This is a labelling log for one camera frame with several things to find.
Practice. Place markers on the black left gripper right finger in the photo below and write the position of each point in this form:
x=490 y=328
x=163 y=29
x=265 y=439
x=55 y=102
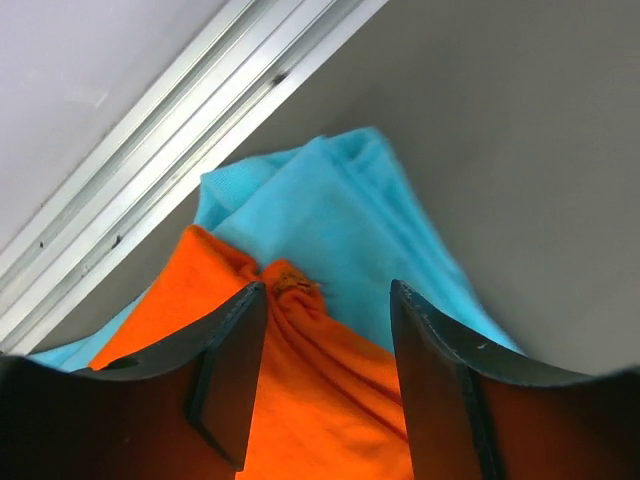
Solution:
x=477 y=410

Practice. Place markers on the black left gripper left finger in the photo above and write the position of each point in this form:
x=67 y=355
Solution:
x=178 y=409

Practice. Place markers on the aluminium side frame rail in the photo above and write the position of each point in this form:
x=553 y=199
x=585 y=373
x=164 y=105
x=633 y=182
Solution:
x=248 y=59

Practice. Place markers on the folded light blue t-shirt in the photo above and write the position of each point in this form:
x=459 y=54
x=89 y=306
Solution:
x=341 y=210

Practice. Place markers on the orange t-shirt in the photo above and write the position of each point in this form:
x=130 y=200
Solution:
x=328 y=401

